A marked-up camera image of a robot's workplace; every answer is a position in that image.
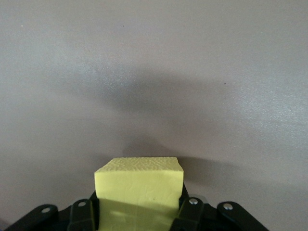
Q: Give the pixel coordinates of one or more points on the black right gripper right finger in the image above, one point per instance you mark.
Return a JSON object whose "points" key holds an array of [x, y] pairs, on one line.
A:
{"points": [[204, 211]]}

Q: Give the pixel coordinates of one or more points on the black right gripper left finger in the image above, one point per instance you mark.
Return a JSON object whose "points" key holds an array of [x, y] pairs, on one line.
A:
{"points": [[79, 214]]}

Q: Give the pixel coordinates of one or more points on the yellow foam block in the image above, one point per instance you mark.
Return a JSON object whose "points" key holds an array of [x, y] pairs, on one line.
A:
{"points": [[137, 187]]}

